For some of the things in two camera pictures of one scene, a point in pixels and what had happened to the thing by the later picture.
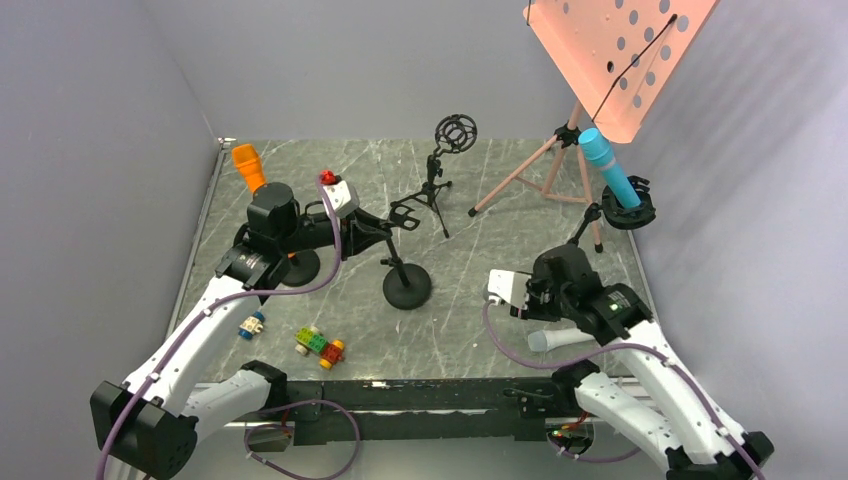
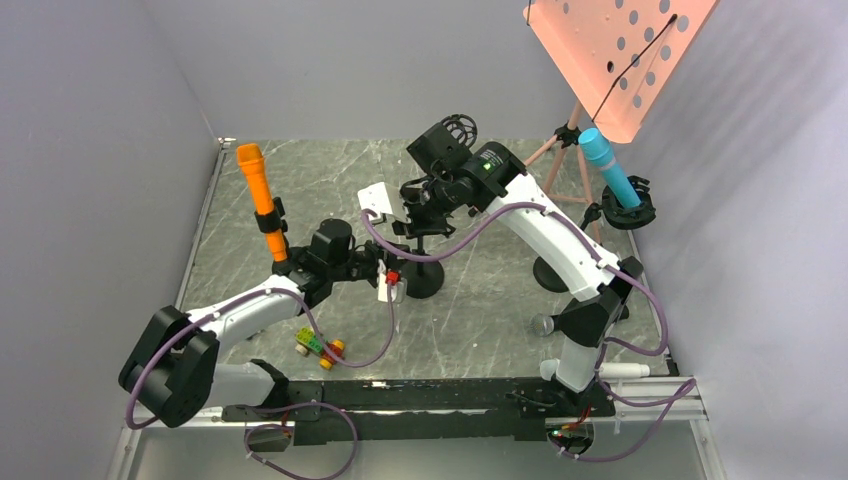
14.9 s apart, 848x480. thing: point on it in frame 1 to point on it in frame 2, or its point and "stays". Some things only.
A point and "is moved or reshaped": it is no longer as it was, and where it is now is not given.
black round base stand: x=406 y=285 is moved or reshaped
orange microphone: x=247 y=160 stays
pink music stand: x=616 y=56 stays
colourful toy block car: x=311 y=339 stays
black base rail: x=418 y=412 stays
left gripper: x=358 y=232 to x=391 y=261
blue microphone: x=597 y=151 stays
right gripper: x=532 y=311 to x=415 y=226
